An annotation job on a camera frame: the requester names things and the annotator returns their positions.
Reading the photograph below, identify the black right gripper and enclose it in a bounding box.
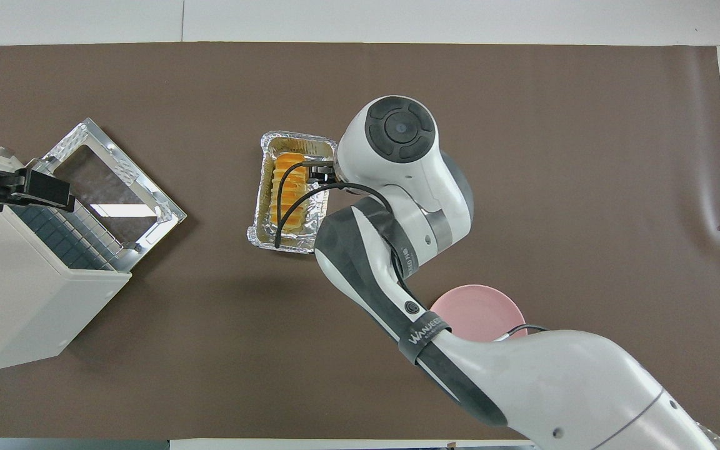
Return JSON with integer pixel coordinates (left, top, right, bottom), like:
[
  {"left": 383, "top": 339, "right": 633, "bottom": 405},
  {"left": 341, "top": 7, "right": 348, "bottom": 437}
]
[{"left": 304, "top": 159, "right": 339, "bottom": 184}]

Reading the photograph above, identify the sliced yellow bread loaf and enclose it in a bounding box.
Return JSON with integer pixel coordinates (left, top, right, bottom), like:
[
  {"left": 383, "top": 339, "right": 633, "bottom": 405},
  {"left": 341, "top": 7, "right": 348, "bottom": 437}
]
[{"left": 271, "top": 152, "right": 318, "bottom": 235}]

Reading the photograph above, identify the silver foil tray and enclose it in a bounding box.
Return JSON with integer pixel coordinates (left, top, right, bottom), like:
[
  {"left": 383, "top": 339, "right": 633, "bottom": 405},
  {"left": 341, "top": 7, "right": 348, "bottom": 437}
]
[{"left": 247, "top": 131, "right": 339, "bottom": 254}]

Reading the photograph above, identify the metal oven rack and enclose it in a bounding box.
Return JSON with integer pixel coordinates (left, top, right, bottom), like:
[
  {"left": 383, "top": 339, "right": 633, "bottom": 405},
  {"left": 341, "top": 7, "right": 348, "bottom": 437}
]
[{"left": 13, "top": 203, "right": 131, "bottom": 271}]

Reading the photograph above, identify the glass oven door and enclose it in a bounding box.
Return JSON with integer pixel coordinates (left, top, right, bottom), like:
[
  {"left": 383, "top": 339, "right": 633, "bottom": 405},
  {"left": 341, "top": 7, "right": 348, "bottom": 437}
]
[{"left": 43, "top": 117, "right": 188, "bottom": 273}]

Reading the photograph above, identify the cream toaster oven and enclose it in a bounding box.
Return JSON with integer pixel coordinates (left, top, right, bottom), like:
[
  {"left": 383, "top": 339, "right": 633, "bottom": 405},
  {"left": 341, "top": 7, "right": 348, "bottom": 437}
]
[{"left": 0, "top": 117, "right": 188, "bottom": 374}]

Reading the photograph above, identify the pink round plate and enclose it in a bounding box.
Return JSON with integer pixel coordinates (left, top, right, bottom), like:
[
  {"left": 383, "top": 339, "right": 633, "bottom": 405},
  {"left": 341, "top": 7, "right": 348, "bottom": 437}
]
[{"left": 430, "top": 285, "right": 528, "bottom": 343}]

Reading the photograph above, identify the brown table mat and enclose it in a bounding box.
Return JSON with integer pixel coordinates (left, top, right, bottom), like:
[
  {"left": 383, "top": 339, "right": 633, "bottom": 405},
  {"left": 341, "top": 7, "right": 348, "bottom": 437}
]
[{"left": 0, "top": 42, "right": 720, "bottom": 439}]

